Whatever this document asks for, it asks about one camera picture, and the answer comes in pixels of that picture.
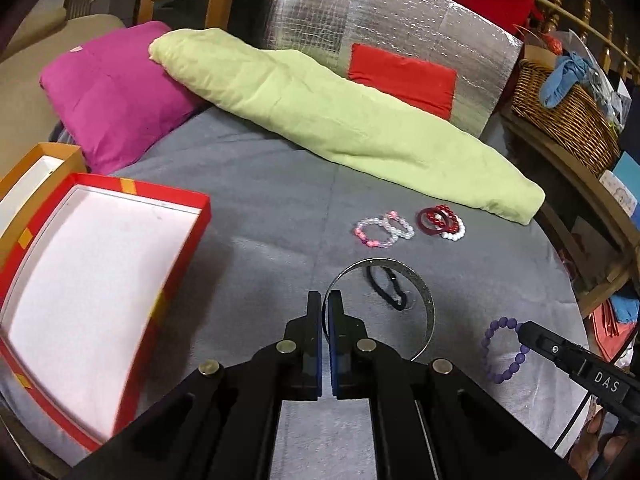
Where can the silver metal cuff bangle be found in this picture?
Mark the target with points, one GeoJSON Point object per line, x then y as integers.
{"type": "Point", "coordinates": [425, 295]}

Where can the blue cloth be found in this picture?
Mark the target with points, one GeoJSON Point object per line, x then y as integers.
{"type": "Point", "coordinates": [565, 75]}

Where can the orange cardboard box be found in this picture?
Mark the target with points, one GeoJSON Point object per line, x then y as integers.
{"type": "Point", "coordinates": [70, 157]}

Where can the silver insulated bag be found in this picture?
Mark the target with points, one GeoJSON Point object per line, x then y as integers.
{"type": "Point", "coordinates": [400, 15]}

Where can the wooden shelf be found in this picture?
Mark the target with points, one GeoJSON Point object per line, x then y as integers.
{"type": "Point", "coordinates": [565, 160]}

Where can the grey blanket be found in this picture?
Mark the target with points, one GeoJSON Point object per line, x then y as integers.
{"type": "Point", "coordinates": [280, 220]}

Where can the wicker basket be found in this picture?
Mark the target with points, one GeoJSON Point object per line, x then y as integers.
{"type": "Point", "coordinates": [560, 110]}

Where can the beige sofa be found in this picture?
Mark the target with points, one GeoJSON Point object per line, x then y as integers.
{"type": "Point", "coordinates": [30, 95]}

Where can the light green pillow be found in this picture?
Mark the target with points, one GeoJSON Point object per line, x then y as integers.
{"type": "Point", "coordinates": [325, 110]}

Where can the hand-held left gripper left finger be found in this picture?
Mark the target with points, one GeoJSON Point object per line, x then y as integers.
{"type": "Point", "coordinates": [315, 340]}

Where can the clear plastic bag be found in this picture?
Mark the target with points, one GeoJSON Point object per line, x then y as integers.
{"type": "Point", "coordinates": [607, 90]}

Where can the orange cloth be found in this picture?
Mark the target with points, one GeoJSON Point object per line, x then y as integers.
{"type": "Point", "coordinates": [615, 340]}

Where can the wooden railing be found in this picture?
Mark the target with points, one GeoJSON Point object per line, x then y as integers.
{"type": "Point", "coordinates": [555, 15]}

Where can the magenta pillow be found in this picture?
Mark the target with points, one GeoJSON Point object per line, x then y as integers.
{"type": "Point", "coordinates": [115, 95]}

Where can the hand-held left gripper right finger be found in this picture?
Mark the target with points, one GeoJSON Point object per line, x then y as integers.
{"type": "Point", "coordinates": [334, 345]}

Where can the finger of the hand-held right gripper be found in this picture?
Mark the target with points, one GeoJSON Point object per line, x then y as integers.
{"type": "Point", "coordinates": [537, 336]}

